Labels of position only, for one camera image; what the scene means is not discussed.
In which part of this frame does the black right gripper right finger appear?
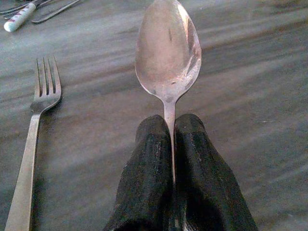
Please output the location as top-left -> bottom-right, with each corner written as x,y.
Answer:
173,113 -> 258,231

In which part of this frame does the large silver metal spoon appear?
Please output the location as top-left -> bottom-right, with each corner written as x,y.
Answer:
134,0 -> 202,185

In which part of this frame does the white patterned handle utensil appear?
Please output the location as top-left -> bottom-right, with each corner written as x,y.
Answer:
3,0 -> 49,33

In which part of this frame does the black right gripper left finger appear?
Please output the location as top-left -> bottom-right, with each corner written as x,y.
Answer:
103,114 -> 176,231

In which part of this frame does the silver metal fork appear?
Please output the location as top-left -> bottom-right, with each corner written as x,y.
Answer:
4,56 -> 62,231

